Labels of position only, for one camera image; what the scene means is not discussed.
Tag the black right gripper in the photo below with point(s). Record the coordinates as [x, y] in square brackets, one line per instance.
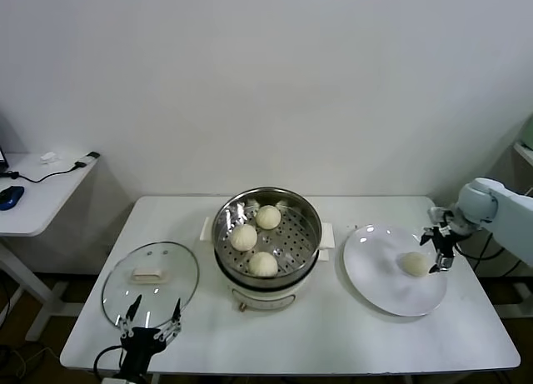
[444, 240]

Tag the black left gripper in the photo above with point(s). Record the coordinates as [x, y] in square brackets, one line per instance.
[139, 344]

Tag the white steamed baozi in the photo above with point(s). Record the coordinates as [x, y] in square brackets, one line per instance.
[413, 263]
[267, 216]
[263, 264]
[244, 237]

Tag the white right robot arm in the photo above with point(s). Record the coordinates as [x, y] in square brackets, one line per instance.
[504, 209]

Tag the perforated steel steamer basket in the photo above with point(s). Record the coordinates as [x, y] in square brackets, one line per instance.
[300, 238]

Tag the white round plate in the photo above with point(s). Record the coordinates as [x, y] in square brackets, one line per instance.
[375, 267]

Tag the cream electric cooker base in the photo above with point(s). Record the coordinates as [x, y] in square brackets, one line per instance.
[262, 296]

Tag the pale green appliance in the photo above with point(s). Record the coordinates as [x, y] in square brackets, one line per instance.
[528, 130]

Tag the white side desk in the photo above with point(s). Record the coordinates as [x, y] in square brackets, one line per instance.
[41, 209]

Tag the blue computer mouse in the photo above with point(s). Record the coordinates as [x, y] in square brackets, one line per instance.
[10, 197]

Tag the small white crumpled object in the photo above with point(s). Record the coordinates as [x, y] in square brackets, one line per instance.
[49, 158]

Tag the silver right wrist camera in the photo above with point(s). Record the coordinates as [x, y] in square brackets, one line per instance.
[437, 215]

